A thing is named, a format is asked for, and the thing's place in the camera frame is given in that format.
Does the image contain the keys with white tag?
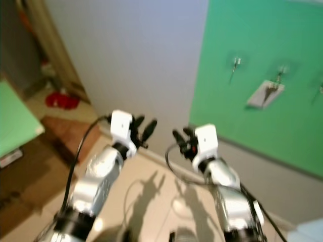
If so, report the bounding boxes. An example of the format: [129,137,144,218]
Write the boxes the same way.
[246,76,285,110]

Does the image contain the brown floor mat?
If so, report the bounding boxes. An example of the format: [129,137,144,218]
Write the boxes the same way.
[39,116,100,152]

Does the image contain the red object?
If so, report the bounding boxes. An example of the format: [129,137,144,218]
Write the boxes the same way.
[45,90,80,109]

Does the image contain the brown cardboard box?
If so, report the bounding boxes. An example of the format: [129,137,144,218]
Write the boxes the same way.
[0,145,77,237]

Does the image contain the green table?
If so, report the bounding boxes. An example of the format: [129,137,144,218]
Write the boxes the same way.
[0,78,45,158]

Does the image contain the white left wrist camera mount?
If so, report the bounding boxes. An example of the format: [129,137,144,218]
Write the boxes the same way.
[110,109,137,158]

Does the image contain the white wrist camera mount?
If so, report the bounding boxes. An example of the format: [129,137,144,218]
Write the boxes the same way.
[110,109,137,158]
[192,124,219,172]

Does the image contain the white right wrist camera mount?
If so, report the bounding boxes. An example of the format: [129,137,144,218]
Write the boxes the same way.
[192,124,219,172]

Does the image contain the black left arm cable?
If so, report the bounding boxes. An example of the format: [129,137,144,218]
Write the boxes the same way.
[61,116,112,212]

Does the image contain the wooden door frame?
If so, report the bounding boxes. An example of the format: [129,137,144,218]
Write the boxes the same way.
[25,0,89,103]

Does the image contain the green wall board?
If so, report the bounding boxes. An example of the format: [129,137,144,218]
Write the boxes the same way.
[188,0,323,178]

